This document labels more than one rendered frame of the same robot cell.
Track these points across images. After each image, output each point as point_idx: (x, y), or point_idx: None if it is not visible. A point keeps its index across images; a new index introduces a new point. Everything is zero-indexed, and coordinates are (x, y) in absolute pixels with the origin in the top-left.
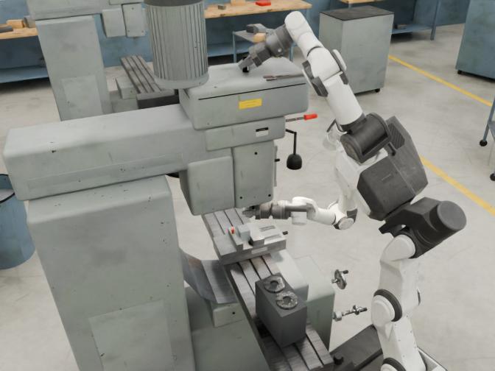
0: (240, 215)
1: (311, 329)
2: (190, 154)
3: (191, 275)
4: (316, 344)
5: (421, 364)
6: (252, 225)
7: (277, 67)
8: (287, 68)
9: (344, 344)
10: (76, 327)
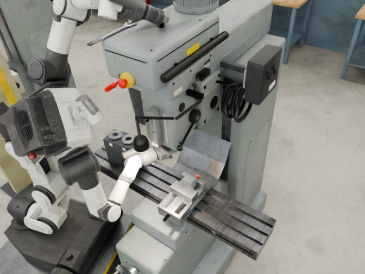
0: (227, 229)
1: (106, 166)
2: None
3: (199, 148)
4: (100, 160)
5: (39, 215)
6: (189, 193)
7: (138, 37)
8: (127, 39)
9: (100, 228)
10: None
